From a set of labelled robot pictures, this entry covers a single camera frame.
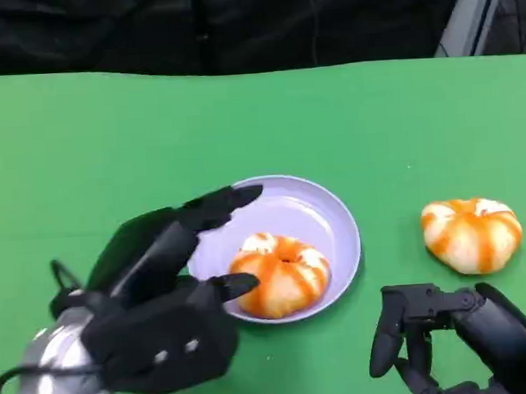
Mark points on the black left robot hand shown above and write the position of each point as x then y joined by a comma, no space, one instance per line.
155,333

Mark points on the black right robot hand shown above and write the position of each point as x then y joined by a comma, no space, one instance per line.
503,334

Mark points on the orange white toy bread roll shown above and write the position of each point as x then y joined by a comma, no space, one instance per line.
471,238
281,280

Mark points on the lilac plate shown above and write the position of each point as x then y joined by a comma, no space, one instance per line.
299,212

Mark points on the green table cloth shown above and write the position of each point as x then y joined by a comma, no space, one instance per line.
258,126

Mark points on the black backdrop curtain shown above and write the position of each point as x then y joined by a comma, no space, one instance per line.
145,30

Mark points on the grey metal frame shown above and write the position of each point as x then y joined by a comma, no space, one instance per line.
479,14

